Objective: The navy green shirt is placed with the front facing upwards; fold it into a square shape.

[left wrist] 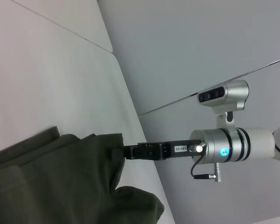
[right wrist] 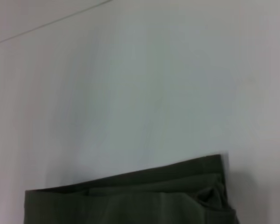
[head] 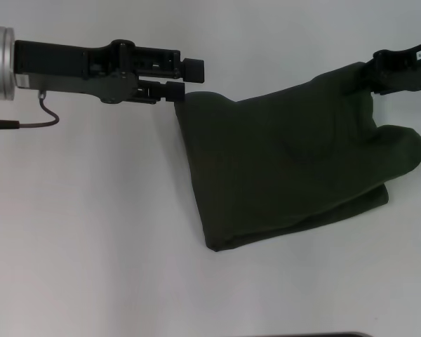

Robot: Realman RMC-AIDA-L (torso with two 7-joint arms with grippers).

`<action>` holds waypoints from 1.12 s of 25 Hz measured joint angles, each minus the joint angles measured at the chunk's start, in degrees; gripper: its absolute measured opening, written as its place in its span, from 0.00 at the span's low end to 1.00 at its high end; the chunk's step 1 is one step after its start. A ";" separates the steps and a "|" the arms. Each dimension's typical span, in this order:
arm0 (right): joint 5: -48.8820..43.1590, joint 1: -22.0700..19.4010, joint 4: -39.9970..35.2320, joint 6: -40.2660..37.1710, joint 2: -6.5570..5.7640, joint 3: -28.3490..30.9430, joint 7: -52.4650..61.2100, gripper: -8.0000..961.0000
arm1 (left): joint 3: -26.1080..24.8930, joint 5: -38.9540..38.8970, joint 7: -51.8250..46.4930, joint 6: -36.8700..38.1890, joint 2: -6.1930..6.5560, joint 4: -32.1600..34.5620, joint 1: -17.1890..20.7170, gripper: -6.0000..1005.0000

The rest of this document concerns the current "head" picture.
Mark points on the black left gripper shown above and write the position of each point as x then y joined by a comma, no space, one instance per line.
73,72

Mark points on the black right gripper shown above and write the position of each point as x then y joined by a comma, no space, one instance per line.
407,68

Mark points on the dark green FREE t-shirt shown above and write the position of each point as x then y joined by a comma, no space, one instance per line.
284,158

